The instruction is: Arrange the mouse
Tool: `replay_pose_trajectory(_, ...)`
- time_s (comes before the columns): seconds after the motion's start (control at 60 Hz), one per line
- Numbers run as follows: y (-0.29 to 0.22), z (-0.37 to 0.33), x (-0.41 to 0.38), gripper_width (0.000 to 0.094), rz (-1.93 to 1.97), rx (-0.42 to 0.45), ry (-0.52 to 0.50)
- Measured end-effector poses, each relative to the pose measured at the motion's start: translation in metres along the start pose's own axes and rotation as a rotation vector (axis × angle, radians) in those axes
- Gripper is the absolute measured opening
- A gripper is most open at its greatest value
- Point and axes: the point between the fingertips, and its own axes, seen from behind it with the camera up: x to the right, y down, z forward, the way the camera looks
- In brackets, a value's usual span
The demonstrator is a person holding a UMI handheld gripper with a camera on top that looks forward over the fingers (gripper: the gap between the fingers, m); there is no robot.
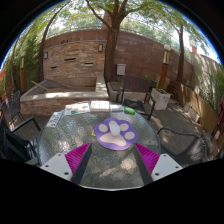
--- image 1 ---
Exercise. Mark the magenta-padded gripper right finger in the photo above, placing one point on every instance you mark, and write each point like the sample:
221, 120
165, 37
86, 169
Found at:
165, 165

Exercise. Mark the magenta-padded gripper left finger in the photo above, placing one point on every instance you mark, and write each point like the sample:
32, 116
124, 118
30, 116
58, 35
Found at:
57, 165

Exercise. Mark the purple paw-shaped mouse pad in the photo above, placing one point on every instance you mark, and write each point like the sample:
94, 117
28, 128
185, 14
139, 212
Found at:
116, 141

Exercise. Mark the grey mesh garden chair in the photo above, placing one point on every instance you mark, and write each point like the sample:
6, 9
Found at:
196, 150

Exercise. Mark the white printed paper strip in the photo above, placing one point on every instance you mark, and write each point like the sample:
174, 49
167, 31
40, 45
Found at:
55, 119

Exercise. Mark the black metal armchair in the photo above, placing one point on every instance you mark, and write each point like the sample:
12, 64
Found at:
15, 146

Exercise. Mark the small yellow scrap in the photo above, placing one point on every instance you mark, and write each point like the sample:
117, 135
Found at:
93, 133

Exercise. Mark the printed paper booklet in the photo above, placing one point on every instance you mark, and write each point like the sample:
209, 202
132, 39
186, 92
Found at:
77, 109

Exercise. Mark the small green packet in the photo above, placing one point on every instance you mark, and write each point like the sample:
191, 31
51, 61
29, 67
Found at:
129, 110

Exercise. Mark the low wooden plank fence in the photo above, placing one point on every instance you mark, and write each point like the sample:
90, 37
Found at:
200, 110

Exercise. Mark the stone-edged raised basin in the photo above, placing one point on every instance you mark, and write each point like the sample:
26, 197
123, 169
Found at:
50, 100

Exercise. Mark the white square planter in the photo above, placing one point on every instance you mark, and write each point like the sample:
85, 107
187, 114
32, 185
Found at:
160, 99

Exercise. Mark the large white flat box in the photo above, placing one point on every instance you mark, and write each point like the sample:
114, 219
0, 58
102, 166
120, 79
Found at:
99, 106

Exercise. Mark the black mesh garden chair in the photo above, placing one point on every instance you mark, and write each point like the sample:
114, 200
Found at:
15, 105

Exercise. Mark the small white flat box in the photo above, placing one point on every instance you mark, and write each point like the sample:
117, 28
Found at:
116, 108

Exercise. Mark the dark slatted garden chair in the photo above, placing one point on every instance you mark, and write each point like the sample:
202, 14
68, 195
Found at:
135, 85

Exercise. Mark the thin leaning tree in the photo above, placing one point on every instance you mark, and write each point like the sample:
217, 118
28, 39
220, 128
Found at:
41, 56

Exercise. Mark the slim straight tree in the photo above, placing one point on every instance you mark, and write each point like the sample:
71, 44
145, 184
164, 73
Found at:
181, 53

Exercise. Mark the large forked tree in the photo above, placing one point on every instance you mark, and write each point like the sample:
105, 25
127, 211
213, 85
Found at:
111, 53

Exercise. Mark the wooden garden lamp post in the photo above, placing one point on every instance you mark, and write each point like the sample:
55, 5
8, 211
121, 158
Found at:
164, 70

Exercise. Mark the short wooden post lamp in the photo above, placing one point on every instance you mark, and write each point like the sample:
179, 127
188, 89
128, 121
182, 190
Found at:
22, 73

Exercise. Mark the grey wall utility box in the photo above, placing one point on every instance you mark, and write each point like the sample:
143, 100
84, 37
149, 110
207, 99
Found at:
121, 69

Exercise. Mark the black wall lamp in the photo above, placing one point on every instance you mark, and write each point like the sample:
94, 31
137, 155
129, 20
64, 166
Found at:
100, 47
45, 55

